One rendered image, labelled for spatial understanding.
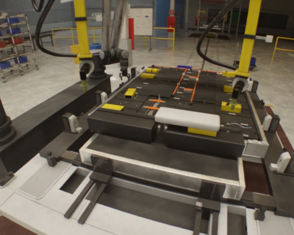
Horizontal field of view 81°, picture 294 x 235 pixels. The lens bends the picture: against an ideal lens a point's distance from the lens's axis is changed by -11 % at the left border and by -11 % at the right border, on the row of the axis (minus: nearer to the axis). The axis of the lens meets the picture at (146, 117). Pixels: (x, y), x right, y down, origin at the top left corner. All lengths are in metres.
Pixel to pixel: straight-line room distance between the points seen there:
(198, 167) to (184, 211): 0.25
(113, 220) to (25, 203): 0.49
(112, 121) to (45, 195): 0.56
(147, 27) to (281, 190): 8.91
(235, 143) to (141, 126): 0.52
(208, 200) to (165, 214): 0.23
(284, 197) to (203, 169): 0.47
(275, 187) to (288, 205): 0.12
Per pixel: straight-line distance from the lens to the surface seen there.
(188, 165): 1.03
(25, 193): 1.25
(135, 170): 1.05
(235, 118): 1.52
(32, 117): 1.87
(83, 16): 1.11
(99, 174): 1.15
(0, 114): 1.57
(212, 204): 1.04
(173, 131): 1.06
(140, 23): 9.56
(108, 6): 2.32
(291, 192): 1.28
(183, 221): 1.08
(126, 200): 1.14
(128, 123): 1.13
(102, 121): 1.19
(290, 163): 1.32
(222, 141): 1.05
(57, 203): 1.13
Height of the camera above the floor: 1.68
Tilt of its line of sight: 29 degrees down
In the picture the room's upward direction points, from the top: straight up
